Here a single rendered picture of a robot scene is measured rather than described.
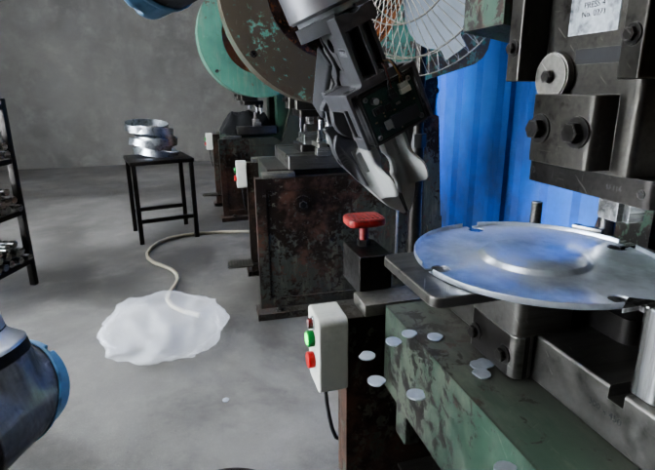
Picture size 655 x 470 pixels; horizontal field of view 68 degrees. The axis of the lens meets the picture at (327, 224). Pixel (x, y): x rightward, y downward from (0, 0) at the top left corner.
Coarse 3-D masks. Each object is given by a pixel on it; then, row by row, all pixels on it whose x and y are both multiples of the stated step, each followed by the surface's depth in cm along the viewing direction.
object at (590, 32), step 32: (576, 0) 55; (608, 0) 51; (576, 32) 55; (608, 32) 51; (544, 64) 59; (576, 64) 56; (608, 64) 52; (544, 96) 57; (576, 96) 52; (608, 96) 50; (640, 96) 48; (544, 128) 57; (576, 128) 51; (608, 128) 51; (640, 128) 49; (544, 160) 58; (576, 160) 53; (608, 160) 52; (640, 160) 50
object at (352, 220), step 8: (344, 216) 88; (352, 216) 87; (360, 216) 87; (368, 216) 87; (376, 216) 87; (352, 224) 85; (360, 224) 85; (368, 224) 85; (376, 224) 86; (360, 232) 88
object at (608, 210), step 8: (600, 200) 61; (600, 208) 62; (608, 208) 60; (616, 208) 59; (624, 208) 59; (632, 208) 58; (600, 216) 62; (608, 216) 60; (616, 216) 59; (624, 216) 59; (632, 216) 59; (640, 216) 59
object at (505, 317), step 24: (384, 264) 61; (408, 264) 58; (432, 288) 51; (456, 288) 51; (480, 312) 62; (504, 312) 57; (528, 312) 55; (552, 312) 56; (480, 336) 63; (504, 336) 58; (528, 336) 56; (504, 360) 58; (528, 360) 57
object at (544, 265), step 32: (480, 224) 73; (512, 224) 73; (544, 224) 71; (416, 256) 59; (448, 256) 60; (480, 256) 60; (512, 256) 58; (544, 256) 58; (576, 256) 58; (608, 256) 59; (640, 256) 59; (480, 288) 49; (512, 288) 50; (544, 288) 50; (576, 288) 50; (608, 288) 50; (640, 288) 50
